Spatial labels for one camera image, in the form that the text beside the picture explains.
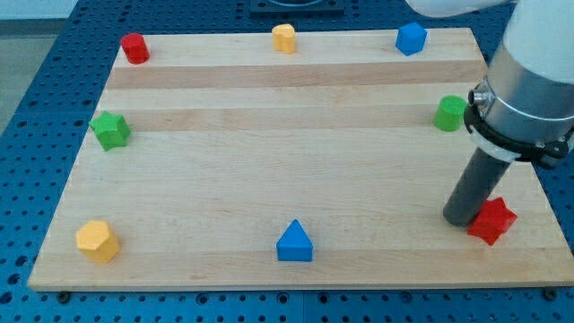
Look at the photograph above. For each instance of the blue cube block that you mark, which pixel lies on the blue cube block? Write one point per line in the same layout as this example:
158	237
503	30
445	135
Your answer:
411	38

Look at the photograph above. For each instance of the green cylinder block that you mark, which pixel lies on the green cylinder block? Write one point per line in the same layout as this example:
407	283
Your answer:
450	113

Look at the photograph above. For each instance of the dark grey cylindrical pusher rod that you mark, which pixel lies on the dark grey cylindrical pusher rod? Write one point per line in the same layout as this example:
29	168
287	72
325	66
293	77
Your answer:
479	178

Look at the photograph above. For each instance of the black flange mount ring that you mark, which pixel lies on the black flange mount ring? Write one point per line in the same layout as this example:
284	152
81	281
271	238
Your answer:
503	148

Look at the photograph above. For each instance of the yellow hexagon block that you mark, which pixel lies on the yellow hexagon block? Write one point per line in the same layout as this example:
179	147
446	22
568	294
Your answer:
97	241

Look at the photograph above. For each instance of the blue triangle block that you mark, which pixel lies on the blue triangle block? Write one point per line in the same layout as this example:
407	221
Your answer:
294	244

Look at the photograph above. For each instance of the red cylinder block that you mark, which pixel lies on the red cylinder block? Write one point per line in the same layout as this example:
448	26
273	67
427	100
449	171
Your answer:
135	48

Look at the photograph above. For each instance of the green star block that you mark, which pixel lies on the green star block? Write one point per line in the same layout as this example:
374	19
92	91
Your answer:
111	130

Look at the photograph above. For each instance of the red star block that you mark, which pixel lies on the red star block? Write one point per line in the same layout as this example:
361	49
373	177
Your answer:
493	220

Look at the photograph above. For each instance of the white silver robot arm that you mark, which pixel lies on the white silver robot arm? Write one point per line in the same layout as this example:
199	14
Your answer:
522	110

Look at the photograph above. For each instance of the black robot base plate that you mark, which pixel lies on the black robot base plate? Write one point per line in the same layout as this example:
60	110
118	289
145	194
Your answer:
295	6

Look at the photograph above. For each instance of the wooden board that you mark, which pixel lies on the wooden board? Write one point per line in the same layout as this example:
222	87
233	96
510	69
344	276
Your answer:
231	141

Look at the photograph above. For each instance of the yellow heart block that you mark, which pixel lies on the yellow heart block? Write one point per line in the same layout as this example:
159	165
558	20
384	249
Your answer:
284	38

